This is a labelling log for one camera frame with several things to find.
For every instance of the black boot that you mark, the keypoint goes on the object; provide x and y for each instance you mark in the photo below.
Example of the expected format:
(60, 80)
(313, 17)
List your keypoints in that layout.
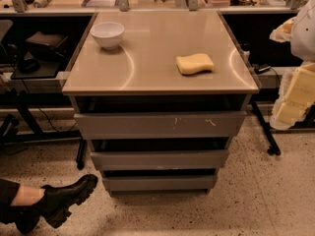
(54, 206)
(26, 218)

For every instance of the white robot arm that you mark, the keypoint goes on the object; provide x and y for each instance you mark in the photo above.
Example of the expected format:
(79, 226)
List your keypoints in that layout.
(297, 89)

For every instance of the black headphones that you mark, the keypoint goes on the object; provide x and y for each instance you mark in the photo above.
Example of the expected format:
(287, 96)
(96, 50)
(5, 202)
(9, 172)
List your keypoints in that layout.
(27, 66)

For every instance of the grey drawer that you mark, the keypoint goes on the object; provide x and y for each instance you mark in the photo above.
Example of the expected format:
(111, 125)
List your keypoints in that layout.
(97, 126)
(129, 184)
(159, 160)

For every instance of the grey bottom drawer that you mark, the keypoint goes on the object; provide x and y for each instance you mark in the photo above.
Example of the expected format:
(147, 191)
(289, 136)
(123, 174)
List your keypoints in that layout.
(129, 184)

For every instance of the yellow sponge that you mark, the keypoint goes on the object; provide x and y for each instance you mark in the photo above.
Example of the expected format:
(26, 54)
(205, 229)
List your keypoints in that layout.
(195, 63)

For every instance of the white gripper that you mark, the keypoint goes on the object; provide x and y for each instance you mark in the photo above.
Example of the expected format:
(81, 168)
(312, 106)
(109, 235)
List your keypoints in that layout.
(304, 33)

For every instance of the grey top drawer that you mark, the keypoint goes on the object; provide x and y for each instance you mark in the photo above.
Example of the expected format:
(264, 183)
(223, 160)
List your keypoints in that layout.
(97, 126)

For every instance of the black device on shelf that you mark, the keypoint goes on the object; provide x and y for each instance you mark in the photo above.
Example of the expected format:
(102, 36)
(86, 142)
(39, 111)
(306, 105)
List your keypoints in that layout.
(48, 47)

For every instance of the black power adapter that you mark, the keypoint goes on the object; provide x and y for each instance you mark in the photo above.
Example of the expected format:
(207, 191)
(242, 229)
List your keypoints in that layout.
(260, 69)

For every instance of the grey drawer cabinet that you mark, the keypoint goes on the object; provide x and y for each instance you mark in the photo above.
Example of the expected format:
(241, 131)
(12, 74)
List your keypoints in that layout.
(141, 76)

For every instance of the white ceramic bowl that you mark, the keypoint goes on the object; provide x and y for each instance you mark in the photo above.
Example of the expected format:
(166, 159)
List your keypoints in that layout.
(108, 35)

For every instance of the black table leg stand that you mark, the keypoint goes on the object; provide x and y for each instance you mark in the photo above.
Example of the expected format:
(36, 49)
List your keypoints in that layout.
(273, 146)

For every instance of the person's leg black trousers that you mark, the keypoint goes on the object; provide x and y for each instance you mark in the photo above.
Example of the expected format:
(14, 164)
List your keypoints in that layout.
(17, 201)

